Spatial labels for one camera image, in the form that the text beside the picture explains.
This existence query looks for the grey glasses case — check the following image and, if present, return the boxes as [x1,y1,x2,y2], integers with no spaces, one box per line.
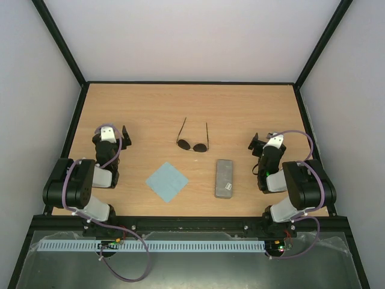
[214,160,233,199]

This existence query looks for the light blue cleaning cloth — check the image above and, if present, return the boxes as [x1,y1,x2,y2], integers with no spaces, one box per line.
[146,162,188,203]

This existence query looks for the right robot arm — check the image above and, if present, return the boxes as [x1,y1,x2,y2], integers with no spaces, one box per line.
[248,131,336,236]

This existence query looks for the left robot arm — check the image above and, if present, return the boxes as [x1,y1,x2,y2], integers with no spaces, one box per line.
[42,124,132,223]

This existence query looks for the dark round sunglasses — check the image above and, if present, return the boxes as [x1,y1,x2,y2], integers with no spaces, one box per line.
[176,117,210,153]

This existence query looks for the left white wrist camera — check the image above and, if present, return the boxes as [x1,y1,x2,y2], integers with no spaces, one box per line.
[96,123,117,143]

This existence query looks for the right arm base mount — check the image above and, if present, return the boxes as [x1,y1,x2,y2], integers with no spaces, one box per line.
[243,217,297,240]

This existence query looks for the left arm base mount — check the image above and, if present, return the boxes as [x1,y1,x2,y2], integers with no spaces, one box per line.
[81,216,138,240]

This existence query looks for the light blue slotted cable duct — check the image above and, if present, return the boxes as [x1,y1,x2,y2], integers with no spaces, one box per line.
[37,240,265,253]

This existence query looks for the black aluminium frame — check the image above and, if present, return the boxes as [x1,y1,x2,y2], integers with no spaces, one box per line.
[0,0,385,289]

